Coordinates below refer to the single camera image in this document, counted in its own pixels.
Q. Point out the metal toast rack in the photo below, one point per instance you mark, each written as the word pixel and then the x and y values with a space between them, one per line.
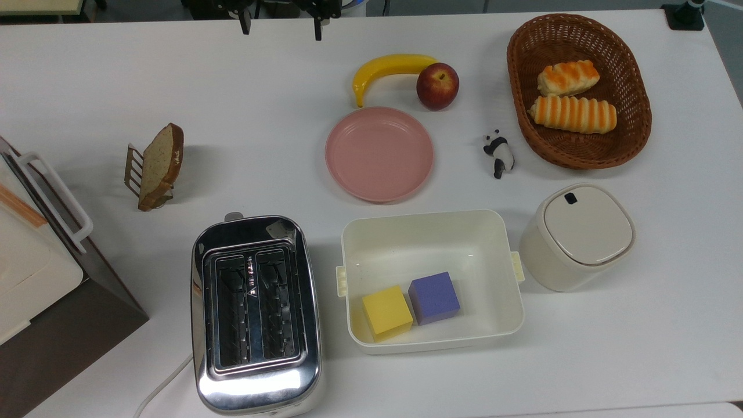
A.
pixel 133 168

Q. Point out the brown-crusted bread slice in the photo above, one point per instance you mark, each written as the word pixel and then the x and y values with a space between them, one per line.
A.
pixel 162 165

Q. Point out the yellow banana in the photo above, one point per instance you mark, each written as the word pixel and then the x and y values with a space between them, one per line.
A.
pixel 383 67

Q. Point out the short orange-striped bread roll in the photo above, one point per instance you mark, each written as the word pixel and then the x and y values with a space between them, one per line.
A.
pixel 567 77

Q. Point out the chrome two-slot toaster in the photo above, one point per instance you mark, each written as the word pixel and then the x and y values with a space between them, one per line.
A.
pixel 255 313

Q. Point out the cream rectangular plastic tub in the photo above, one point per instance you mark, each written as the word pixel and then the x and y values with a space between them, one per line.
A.
pixel 429 244

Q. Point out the beige board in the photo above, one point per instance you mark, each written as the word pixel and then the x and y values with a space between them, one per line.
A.
pixel 38 6

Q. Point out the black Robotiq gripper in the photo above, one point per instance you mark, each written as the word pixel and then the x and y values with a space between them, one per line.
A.
pixel 278 6

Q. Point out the long orange-striped bread roll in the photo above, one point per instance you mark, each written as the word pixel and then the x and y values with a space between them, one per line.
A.
pixel 573 114

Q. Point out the purple cube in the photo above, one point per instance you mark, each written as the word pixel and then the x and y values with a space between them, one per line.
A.
pixel 434 297

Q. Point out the yellow cube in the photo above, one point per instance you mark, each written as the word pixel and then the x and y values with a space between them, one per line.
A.
pixel 386 312

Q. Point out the white and blue robot base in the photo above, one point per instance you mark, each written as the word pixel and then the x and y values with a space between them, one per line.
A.
pixel 355 6

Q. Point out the pink plastic plate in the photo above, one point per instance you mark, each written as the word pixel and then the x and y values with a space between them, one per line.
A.
pixel 379 154

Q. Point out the small panda figurine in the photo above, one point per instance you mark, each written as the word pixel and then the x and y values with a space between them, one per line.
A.
pixel 499 152

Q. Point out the brown wicker basket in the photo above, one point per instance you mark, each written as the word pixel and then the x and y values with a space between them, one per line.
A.
pixel 633 128

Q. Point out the cream lidded canister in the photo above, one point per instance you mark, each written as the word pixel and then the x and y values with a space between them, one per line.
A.
pixel 580 238

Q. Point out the red apple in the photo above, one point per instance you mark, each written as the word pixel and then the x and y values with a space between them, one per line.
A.
pixel 437 86

